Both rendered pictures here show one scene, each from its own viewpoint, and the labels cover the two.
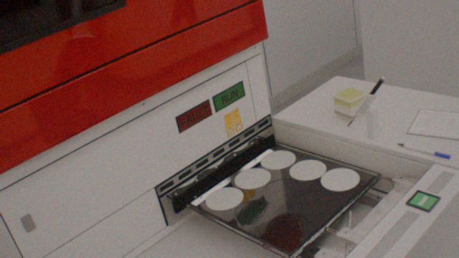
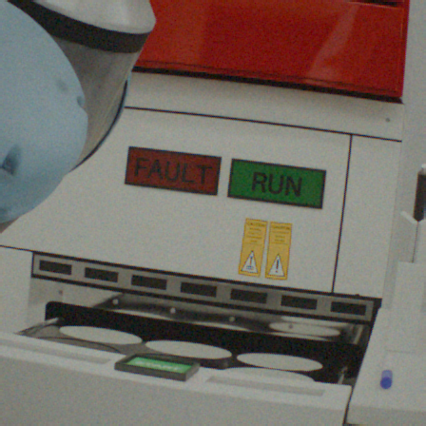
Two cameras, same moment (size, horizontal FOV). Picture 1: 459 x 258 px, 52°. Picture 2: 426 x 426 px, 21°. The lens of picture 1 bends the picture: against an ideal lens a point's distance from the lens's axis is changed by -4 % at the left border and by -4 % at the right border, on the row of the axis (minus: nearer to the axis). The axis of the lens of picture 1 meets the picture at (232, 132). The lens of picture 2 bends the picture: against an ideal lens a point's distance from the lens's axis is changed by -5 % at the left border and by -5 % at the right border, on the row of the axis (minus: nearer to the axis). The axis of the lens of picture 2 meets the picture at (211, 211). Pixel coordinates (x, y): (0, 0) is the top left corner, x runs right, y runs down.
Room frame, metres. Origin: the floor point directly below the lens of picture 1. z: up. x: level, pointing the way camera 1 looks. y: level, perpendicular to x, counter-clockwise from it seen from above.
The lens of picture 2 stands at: (0.22, -1.06, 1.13)
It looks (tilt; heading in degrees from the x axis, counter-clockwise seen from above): 3 degrees down; 48
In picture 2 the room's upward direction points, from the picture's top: 7 degrees clockwise
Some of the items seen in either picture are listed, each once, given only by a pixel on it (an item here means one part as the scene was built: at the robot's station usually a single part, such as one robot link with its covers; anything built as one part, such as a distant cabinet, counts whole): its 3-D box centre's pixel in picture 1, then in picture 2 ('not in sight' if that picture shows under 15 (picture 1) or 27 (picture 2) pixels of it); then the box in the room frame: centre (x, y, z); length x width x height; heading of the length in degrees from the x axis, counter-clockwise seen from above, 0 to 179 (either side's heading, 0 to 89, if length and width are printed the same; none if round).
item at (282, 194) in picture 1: (282, 190); (169, 365); (1.04, -0.10, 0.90); 0.34 x 0.34 x 0.01; 39
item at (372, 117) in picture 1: (366, 113); (410, 280); (1.11, -0.36, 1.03); 0.06 x 0.04 x 0.13; 39
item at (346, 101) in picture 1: (351, 104); not in sight; (1.25, -0.35, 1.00); 0.07 x 0.07 x 0.07; 27
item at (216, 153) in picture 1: (218, 153); (199, 289); (1.20, 0.05, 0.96); 0.44 x 0.01 x 0.02; 129
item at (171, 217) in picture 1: (224, 172); (192, 339); (1.20, 0.05, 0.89); 0.44 x 0.02 x 0.10; 129
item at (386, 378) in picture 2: (422, 150); (387, 368); (0.98, -0.45, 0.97); 0.14 x 0.01 x 0.01; 40
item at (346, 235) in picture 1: (356, 241); not in sight; (0.80, -0.22, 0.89); 0.08 x 0.03 x 0.03; 39
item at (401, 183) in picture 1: (409, 185); not in sight; (0.95, -0.41, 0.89); 0.08 x 0.03 x 0.03; 39
